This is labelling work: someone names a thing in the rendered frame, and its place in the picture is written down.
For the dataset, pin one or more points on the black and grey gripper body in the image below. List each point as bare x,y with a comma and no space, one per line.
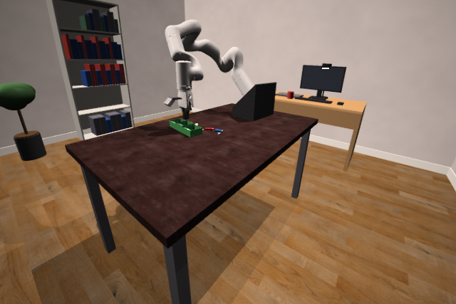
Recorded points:
185,96

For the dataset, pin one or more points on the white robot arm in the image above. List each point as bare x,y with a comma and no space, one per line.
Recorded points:
189,69

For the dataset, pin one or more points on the green rack of bins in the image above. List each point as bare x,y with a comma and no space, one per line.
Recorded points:
184,126

